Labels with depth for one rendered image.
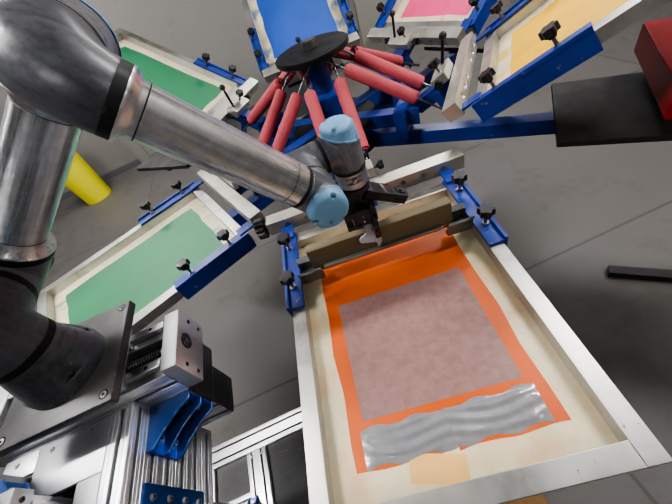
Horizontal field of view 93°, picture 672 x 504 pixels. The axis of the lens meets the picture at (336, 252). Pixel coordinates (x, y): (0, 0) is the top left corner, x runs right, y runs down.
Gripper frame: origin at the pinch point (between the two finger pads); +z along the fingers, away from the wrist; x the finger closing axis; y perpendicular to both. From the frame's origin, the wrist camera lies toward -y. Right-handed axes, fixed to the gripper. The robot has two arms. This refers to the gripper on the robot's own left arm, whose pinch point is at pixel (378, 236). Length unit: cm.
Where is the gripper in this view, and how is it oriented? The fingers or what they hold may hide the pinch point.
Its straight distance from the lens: 89.6
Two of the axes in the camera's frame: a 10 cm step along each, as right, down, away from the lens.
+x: 1.7, 7.0, -6.9
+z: 2.9, 6.4, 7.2
